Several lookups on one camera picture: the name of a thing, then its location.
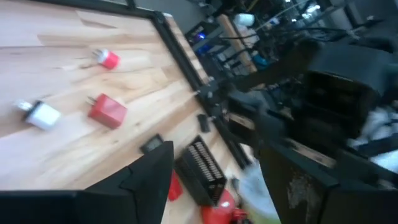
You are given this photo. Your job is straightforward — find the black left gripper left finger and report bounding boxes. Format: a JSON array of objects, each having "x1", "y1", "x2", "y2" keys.
[{"x1": 0, "y1": 140, "x2": 174, "y2": 224}]

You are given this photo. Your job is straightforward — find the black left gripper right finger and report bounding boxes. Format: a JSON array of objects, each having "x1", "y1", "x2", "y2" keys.
[{"x1": 258, "y1": 140, "x2": 398, "y2": 224}]

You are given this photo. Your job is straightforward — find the green white charger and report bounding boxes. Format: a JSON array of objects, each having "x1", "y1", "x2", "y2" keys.
[{"x1": 238, "y1": 161, "x2": 282, "y2": 224}]

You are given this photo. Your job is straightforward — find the black small display meter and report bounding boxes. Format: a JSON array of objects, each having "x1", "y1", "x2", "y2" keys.
[{"x1": 139, "y1": 133, "x2": 165, "y2": 154}]

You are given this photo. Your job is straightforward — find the red cube charger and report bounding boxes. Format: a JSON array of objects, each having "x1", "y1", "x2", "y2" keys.
[{"x1": 86, "y1": 93, "x2": 128, "y2": 130}]

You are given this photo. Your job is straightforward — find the white cube charger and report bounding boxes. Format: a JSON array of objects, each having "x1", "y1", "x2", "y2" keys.
[{"x1": 15, "y1": 99, "x2": 62, "y2": 131}]

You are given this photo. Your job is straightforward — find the small red white charger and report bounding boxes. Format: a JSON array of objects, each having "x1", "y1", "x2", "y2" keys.
[{"x1": 92, "y1": 48, "x2": 121, "y2": 70}]

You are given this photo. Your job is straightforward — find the red flat rectangular block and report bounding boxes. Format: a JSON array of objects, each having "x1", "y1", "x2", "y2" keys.
[{"x1": 167, "y1": 170, "x2": 183, "y2": 202}]

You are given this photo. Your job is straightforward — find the black mesh tray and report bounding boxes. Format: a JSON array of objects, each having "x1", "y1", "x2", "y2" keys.
[{"x1": 174, "y1": 135, "x2": 228, "y2": 207}]

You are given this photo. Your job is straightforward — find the red desk lamp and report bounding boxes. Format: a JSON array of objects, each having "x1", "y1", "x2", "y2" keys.
[{"x1": 200, "y1": 188, "x2": 249, "y2": 224}]

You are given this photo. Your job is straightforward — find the small black adapter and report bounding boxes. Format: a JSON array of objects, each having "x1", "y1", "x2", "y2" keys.
[{"x1": 197, "y1": 113, "x2": 211, "y2": 133}]

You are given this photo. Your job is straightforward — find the wooden plank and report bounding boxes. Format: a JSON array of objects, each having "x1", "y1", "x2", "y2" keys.
[{"x1": 217, "y1": 14, "x2": 259, "y2": 74}]

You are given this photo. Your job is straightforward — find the white roll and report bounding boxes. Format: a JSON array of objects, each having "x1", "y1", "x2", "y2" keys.
[{"x1": 233, "y1": 12, "x2": 256, "y2": 27}]

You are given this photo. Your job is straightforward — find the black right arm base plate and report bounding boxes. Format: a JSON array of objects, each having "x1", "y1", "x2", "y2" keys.
[{"x1": 195, "y1": 79, "x2": 237, "y2": 119}]

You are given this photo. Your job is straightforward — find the black right frame rails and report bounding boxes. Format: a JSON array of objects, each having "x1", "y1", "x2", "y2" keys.
[{"x1": 150, "y1": 11, "x2": 254, "y2": 170}]

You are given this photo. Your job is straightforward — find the black back frame rail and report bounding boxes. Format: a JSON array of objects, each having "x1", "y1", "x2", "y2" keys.
[{"x1": 37, "y1": 0, "x2": 162, "y2": 19}]

